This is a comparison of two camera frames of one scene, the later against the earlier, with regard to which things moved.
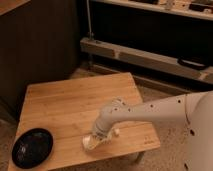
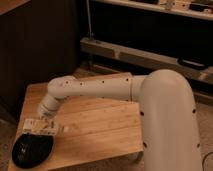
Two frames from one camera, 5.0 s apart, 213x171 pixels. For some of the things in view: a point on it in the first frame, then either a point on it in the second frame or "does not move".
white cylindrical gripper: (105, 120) -> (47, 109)
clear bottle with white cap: (90, 143) -> (43, 127)
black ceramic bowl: (32, 148) does not move
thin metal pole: (89, 19) does not move
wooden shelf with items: (200, 9) does not move
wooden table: (68, 109) does not move
